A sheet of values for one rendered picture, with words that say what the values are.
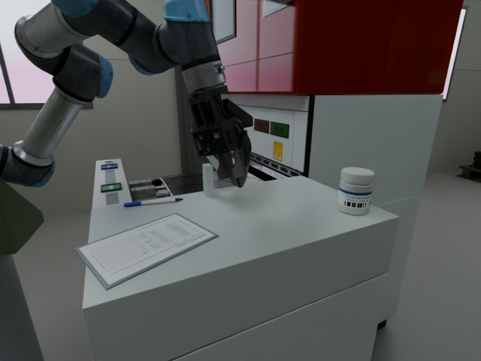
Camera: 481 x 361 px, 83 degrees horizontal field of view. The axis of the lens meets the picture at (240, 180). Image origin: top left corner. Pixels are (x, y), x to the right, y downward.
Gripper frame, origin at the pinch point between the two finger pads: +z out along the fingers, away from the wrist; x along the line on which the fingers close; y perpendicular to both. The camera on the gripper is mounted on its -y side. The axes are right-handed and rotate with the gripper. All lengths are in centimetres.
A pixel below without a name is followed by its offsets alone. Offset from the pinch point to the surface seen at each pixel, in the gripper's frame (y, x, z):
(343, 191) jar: -9.1, 19.8, 8.9
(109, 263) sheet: 27.3, -12.1, 1.2
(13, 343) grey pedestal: 28, -81, 37
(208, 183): -5.5, -12.5, 2.2
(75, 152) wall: -122, -240, 1
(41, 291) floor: -16, -174, 69
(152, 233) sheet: 16.8, -12.9, 2.4
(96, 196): 5.7, -41.1, -1.8
